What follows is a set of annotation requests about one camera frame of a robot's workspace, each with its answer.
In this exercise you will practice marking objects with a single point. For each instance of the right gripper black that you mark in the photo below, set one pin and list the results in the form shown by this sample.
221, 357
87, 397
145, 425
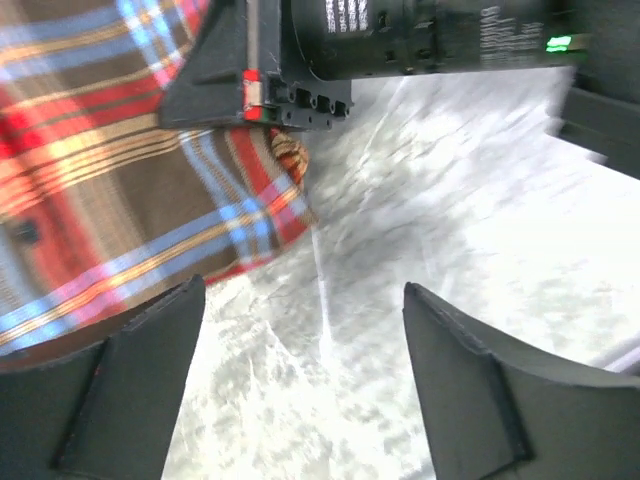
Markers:
320, 47

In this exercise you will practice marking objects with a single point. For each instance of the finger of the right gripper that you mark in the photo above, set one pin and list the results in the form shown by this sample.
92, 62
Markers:
208, 90

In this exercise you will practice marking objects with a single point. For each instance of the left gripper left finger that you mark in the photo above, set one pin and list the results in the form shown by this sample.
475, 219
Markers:
101, 402

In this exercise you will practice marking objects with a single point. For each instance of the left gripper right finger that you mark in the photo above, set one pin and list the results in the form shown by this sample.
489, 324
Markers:
495, 407

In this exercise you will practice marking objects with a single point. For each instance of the plaid long sleeve shirt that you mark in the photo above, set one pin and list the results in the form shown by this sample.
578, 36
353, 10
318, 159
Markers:
101, 209

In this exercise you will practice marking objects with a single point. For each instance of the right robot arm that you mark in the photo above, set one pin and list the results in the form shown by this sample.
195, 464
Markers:
600, 111

